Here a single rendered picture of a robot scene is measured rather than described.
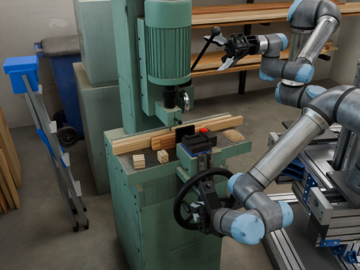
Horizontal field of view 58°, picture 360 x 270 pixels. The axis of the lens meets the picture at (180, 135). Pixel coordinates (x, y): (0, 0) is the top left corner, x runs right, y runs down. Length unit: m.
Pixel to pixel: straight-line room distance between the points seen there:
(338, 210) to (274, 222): 0.56
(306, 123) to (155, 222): 0.80
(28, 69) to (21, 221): 1.18
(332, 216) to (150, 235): 0.77
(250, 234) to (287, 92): 1.07
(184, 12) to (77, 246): 1.64
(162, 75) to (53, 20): 2.40
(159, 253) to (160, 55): 0.92
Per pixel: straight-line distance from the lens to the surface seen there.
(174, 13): 1.22
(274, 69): 1.44
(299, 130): 1.04
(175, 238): 1.63
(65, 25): 3.58
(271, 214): 0.94
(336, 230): 1.54
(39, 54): 3.06
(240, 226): 0.87
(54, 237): 2.41
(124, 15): 1.45
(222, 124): 1.59
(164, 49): 1.25
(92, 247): 2.28
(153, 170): 1.32
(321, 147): 1.91
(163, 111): 1.40
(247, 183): 1.02
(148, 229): 1.51
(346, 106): 1.01
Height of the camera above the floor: 1.65
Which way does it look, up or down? 29 degrees down
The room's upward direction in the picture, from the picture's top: straight up
